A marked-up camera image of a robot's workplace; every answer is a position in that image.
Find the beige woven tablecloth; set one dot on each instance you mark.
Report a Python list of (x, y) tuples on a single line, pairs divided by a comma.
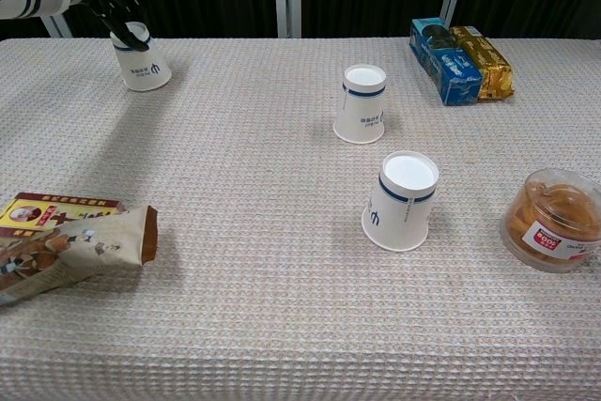
[(235, 307)]

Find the blue cookie box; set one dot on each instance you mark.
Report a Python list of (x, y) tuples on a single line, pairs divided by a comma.
[(446, 74)]

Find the gold foil cookie pack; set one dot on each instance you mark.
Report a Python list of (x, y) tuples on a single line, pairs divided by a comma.
[(493, 72)]

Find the clear plastic cookie tub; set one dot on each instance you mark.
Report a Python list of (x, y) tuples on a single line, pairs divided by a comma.
[(544, 222)]

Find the red and gold snack box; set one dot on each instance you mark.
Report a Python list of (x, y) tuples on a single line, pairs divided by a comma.
[(19, 219)]

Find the beige printed snack bag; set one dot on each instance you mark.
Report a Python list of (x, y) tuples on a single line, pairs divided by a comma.
[(70, 253)]

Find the white paper cup blue stripe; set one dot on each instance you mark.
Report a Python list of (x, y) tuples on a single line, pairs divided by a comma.
[(143, 72), (359, 110), (399, 218)]

